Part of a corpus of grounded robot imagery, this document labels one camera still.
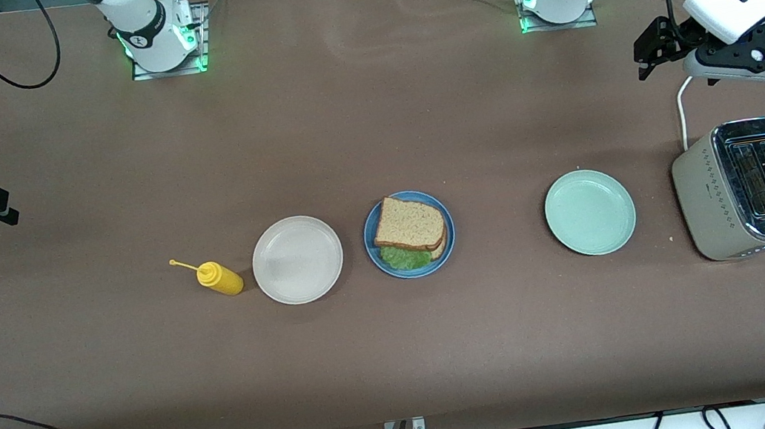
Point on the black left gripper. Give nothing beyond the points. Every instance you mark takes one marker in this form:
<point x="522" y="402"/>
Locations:
<point x="670" y="35"/>

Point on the yellow squeeze sauce bottle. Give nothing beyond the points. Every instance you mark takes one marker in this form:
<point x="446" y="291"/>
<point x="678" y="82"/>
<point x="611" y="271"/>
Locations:
<point x="223" y="278"/>

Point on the brown bread slice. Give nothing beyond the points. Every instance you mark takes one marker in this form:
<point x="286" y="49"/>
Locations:
<point x="441" y="245"/>
<point x="410" y="222"/>

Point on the green lettuce leaf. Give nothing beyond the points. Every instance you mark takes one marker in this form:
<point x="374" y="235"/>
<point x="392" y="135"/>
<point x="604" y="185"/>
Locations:
<point x="403" y="258"/>

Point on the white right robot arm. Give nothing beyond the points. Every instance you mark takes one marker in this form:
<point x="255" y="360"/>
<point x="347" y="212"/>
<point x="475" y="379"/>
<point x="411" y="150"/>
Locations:
<point x="150" y="26"/>

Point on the light green round plate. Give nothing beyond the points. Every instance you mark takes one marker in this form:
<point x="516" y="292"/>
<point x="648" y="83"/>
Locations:
<point x="590" y="212"/>

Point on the beige round plate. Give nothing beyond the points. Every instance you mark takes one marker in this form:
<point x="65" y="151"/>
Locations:
<point x="298" y="260"/>

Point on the blue round plate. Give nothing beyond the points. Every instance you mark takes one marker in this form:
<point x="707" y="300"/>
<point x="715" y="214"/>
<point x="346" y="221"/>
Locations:
<point x="373" y="257"/>

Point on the beige and chrome toaster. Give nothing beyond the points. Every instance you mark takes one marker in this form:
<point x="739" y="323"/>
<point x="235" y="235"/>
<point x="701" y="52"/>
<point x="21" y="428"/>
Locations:
<point x="706" y="199"/>

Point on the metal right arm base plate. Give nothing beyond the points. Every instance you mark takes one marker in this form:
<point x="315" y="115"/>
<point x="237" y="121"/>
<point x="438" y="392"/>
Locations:
<point x="142" y="73"/>

